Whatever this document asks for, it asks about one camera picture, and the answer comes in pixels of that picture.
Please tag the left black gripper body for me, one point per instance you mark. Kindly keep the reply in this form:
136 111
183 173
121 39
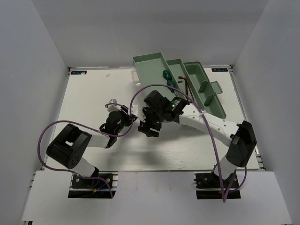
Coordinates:
126 120

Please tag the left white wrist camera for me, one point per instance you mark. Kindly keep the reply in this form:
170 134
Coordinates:
112 106

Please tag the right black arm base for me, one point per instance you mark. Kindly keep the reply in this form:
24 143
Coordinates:
208 187

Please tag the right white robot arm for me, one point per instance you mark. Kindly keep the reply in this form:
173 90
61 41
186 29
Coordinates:
238 137

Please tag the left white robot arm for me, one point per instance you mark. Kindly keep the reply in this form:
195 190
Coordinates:
68 147

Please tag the green plastic toolbox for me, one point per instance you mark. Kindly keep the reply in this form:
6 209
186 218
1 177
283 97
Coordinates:
189 77

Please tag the green stubby screwdriver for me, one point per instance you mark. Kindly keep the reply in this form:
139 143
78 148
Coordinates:
171 85
167 75

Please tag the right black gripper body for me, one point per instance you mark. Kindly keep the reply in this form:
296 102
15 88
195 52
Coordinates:
153 120

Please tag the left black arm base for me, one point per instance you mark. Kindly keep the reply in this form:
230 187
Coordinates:
93 189

